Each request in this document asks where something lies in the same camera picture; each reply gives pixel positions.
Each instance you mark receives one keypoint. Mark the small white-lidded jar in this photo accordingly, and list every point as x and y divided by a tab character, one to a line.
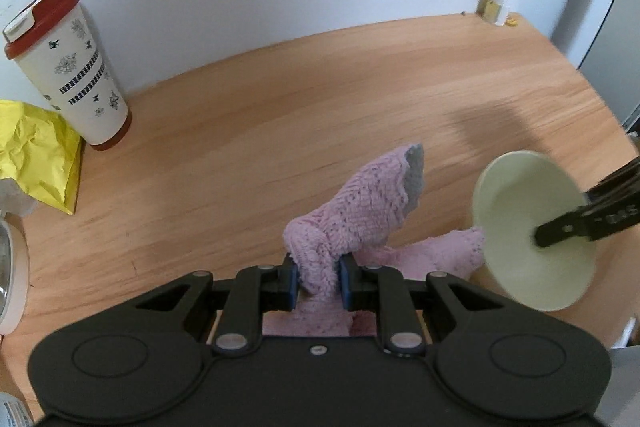
499	2

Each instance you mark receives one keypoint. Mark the white tumbler with red lid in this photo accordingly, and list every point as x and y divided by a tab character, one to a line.
75	72

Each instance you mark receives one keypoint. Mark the white round appliance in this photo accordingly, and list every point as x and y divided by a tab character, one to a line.
12	277

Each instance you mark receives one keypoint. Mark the pink fluffy cloth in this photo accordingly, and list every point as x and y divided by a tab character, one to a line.
360	207

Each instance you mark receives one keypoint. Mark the cream bowl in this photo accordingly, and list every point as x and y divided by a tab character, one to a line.
510	227

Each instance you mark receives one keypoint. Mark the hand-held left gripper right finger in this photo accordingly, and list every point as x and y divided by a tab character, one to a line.
345	289

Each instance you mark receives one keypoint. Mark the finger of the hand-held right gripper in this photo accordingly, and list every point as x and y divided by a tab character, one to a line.
612	187
585	224

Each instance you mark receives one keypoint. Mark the white cabinet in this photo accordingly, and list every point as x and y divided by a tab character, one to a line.
610	47

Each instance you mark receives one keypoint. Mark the crumpled clear plastic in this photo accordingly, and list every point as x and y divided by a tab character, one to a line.
15	197

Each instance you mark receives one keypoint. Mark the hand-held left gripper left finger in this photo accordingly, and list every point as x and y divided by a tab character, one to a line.
286	287

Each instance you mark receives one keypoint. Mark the yellow paper bag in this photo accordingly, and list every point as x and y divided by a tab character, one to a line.
35	152

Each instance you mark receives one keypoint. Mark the small yellow wrapper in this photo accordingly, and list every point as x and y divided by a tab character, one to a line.
512	21

